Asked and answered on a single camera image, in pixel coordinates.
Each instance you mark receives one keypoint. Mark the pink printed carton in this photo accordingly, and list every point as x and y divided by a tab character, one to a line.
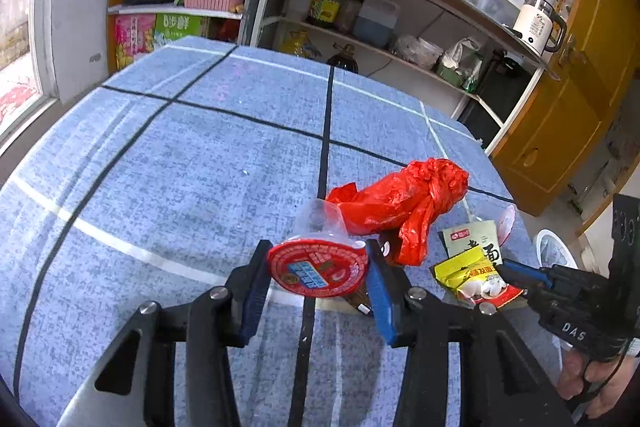
132	42

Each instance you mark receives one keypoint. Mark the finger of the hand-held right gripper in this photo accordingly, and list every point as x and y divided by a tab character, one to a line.
525	274

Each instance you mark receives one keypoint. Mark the white pink wrapper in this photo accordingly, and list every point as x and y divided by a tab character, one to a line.
506	222

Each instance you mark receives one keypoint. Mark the blue plastic jug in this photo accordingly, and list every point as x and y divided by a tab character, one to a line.
375	22

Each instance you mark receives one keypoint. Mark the small yellow snack packet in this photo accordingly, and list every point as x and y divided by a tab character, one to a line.
462	277

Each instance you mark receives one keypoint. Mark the white rimmed bin with bag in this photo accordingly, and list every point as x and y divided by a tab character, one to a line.
550	239

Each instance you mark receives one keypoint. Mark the dark oil bottle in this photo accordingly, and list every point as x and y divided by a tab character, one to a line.
345	59

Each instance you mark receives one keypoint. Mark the crumpled clear plastic bag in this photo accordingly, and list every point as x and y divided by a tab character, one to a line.
407	49

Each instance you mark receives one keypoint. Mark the white plastic tub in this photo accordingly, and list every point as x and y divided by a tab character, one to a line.
430	53

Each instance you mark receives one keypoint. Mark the white bag in green bowl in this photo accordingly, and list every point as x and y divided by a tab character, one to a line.
457	59

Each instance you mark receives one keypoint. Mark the green food bag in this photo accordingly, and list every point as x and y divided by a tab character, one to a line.
472	79

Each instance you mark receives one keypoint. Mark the clear cup with red lid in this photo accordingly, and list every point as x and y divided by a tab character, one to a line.
315	267

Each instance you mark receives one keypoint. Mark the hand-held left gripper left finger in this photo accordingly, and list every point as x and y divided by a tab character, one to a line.
252	292

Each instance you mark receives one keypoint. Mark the person's right hand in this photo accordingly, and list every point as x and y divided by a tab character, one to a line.
575	382

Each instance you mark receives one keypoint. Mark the brown jar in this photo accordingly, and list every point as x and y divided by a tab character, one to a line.
347	14

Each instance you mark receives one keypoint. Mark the white electric kettle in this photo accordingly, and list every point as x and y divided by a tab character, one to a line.
532	24

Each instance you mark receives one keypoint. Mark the green printed carton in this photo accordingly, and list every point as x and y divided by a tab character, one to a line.
180	32

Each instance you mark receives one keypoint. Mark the red plastic bag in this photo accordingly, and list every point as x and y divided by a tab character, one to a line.
400	207

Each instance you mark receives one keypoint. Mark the yellow oil bottle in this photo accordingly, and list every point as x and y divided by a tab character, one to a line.
300	46

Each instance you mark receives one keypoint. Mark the white printed packet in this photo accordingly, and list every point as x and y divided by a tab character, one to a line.
470	242

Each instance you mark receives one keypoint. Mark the yellow wooden door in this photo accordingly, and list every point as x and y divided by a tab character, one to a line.
565	117

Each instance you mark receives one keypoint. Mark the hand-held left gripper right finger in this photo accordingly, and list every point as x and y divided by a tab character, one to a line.
380	302

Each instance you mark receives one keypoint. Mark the clear plastic lidded container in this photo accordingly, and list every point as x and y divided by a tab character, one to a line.
492	4

